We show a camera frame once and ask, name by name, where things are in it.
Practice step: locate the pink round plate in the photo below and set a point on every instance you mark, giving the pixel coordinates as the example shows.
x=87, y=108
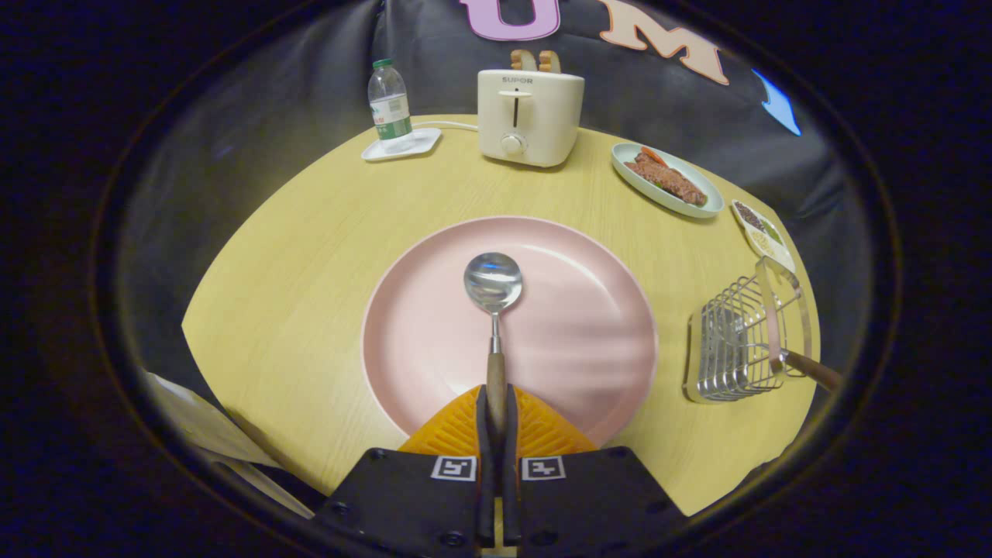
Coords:
x=573, y=333

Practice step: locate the pale green oval plate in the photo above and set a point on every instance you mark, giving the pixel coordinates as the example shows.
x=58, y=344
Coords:
x=709, y=208

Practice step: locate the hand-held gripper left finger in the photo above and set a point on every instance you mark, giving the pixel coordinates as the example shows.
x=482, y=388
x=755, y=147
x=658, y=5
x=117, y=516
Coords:
x=486, y=465

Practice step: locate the orange carrot slice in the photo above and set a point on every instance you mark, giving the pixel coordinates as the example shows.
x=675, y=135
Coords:
x=653, y=155

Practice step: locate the toasted bread slice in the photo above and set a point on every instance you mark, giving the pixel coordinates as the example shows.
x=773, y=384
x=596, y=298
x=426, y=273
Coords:
x=549, y=62
x=523, y=60

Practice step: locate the cream toaster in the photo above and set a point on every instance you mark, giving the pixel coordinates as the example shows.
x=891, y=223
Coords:
x=535, y=116

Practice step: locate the white divided seasoning dish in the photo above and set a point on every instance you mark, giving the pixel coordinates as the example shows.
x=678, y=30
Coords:
x=763, y=236

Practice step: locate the clear plastic water bottle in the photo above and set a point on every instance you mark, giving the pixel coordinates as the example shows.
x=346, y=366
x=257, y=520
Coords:
x=390, y=112

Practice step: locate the brown steak piece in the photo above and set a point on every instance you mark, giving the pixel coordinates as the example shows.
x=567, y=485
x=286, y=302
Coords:
x=668, y=180

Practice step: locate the white square coaster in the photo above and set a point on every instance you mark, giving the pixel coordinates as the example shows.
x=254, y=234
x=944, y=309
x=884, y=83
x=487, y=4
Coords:
x=422, y=143

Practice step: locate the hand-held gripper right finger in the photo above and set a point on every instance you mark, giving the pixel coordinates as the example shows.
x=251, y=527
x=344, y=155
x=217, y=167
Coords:
x=511, y=465

